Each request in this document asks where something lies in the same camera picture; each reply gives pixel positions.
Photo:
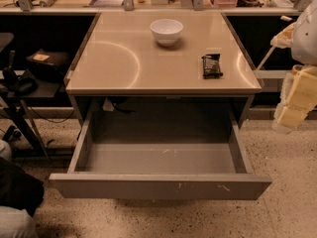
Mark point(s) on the white stick with black tip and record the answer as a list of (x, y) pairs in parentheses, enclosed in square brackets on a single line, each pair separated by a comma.
[(270, 51)]

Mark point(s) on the grey cabinet table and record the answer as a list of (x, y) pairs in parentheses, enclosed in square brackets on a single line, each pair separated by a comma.
[(121, 60)]

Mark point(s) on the black headphones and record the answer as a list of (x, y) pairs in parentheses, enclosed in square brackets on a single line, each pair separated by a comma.
[(18, 84)]

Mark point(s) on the black rxbar chocolate wrapper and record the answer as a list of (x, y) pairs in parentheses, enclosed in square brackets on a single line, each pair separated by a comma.
[(211, 66)]

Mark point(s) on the black box with label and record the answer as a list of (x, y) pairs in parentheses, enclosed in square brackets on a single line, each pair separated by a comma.
[(42, 58)]

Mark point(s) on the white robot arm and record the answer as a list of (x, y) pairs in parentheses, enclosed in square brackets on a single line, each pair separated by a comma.
[(304, 45)]

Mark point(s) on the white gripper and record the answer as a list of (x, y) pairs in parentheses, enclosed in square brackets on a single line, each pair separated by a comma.
[(306, 39)]

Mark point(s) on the grey open top drawer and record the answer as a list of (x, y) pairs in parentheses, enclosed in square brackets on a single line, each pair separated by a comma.
[(160, 149)]

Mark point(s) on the person's dark clothing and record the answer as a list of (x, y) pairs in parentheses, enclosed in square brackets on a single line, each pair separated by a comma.
[(18, 189)]

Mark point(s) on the white ceramic bowl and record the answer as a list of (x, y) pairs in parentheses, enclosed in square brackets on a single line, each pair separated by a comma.
[(166, 32)]

